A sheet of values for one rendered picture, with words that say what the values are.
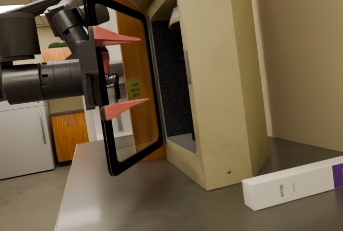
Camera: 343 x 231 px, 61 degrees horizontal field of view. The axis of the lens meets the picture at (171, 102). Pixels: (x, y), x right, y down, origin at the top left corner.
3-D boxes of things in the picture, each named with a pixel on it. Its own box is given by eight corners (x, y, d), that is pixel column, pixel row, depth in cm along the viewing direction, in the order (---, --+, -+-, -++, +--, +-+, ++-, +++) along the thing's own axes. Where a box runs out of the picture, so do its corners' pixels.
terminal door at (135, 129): (163, 145, 90) (145, 14, 88) (112, 179, 61) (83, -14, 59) (161, 145, 90) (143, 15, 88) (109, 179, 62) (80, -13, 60)
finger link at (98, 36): (142, 21, 44) (77, 26, 42) (148, 68, 45) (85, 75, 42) (135, 31, 51) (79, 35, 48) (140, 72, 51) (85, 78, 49)
